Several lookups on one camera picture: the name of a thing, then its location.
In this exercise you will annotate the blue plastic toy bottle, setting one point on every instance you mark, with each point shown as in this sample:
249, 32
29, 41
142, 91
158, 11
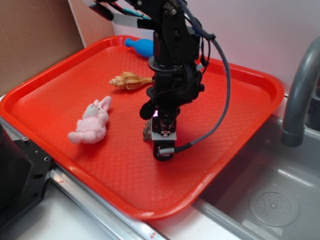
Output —
143, 47

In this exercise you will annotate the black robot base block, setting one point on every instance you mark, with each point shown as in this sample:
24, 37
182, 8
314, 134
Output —
24, 172

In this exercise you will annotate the red plastic tray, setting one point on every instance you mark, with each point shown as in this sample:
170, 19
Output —
121, 168

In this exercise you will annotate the pink plush bunny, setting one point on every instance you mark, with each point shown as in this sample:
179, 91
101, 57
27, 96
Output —
92, 127

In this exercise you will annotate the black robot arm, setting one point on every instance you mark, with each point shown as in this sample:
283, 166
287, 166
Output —
174, 42

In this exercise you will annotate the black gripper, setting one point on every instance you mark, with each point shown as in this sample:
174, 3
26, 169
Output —
172, 87

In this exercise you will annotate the brown cardboard panel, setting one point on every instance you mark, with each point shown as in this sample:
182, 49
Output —
36, 34

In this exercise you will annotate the grey toy sink basin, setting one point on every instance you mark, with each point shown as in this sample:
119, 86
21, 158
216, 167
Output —
268, 191

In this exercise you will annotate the metal rail strip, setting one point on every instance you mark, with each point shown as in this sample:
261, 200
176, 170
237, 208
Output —
69, 211

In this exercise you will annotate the dark brown rock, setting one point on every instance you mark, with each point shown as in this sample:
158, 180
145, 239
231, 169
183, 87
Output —
147, 131

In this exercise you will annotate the grey faucet spout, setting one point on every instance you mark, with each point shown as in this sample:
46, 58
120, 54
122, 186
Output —
303, 103

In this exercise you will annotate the striped spiral seashell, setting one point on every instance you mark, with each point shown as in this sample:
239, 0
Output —
129, 81

